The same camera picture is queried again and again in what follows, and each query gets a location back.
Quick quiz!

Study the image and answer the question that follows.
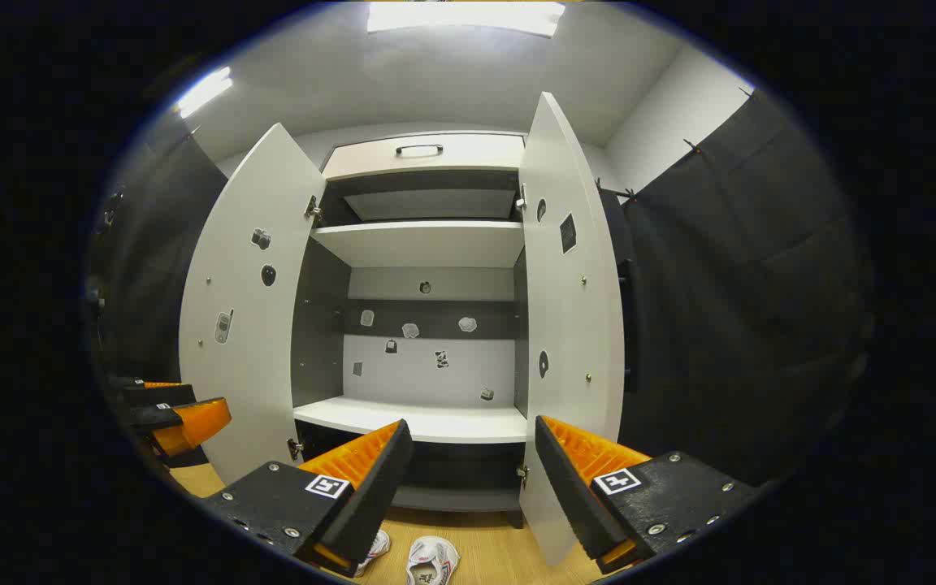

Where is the white canvas shoe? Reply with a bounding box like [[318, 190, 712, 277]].
[[405, 535, 461, 585], [354, 530, 392, 578]]

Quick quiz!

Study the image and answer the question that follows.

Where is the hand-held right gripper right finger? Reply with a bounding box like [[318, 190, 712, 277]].
[[535, 415, 761, 576]]

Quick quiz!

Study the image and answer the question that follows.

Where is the large ceiling light panel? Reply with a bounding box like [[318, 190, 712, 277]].
[[366, 0, 566, 38]]

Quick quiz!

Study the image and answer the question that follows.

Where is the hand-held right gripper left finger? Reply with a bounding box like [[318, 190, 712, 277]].
[[200, 418, 414, 579]]

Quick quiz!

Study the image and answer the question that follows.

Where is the white cabinet drawer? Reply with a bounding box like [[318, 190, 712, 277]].
[[322, 133, 527, 182]]

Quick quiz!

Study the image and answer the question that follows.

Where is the small ceiling light panel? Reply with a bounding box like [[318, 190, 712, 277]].
[[175, 67, 235, 119]]

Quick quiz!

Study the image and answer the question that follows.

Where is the shoe cabinet door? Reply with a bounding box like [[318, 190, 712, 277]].
[[518, 92, 626, 566], [179, 123, 327, 485]]

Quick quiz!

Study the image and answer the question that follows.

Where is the black backdrop cloth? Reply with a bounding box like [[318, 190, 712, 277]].
[[93, 130, 229, 383], [596, 183, 639, 391], [622, 88, 875, 488]]

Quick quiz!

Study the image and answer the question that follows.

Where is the white shoe cabinet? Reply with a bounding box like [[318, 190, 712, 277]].
[[289, 132, 531, 529]]

